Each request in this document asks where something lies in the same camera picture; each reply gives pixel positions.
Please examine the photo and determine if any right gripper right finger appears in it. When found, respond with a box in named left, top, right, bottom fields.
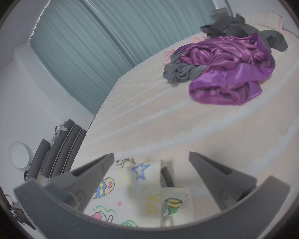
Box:
left=189, top=151, right=257, bottom=211

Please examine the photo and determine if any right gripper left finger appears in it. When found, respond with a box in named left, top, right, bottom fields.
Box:
left=45, top=153, right=114, bottom=210

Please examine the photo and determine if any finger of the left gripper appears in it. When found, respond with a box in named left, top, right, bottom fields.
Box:
left=160, top=166, right=174, bottom=187

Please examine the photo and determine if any white printed pyjama top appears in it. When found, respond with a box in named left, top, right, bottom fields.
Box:
left=83, top=158, right=195, bottom=228

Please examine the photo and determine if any bed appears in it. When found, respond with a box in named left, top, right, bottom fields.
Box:
left=71, top=0, right=299, bottom=223

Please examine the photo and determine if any pile of clothes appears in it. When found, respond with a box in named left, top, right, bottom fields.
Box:
left=162, top=13, right=289, bottom=83

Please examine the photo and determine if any black chest of drawers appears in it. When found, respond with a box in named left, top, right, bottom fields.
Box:
left=41, top=119, right=87, bottom=181

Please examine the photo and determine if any dark grey side table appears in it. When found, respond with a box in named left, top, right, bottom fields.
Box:
left=24, top=138, right=53, bottom=182

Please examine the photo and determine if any grey and white garment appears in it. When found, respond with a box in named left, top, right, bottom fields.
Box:
left=51, top=122, right=68, bottom=144

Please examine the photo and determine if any round white mirror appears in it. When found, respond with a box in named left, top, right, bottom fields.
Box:
left=9, top=141, right=31, bottom=170

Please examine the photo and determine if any purple satin garment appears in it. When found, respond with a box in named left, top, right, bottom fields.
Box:
left=179, top=32, right=276, bottom=106

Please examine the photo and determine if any blue-green curtain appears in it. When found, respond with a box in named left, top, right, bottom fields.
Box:
left=29, top=0, right=140, bottom=116
left=62, top=0, right=217, bottom=67

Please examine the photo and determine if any grey bedside table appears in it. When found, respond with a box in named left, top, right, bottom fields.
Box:
left=210, top=7, right=231, bottom=22

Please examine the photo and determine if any cream pillow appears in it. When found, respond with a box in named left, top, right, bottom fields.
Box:
left=239, top=10, right=284, bottom=32

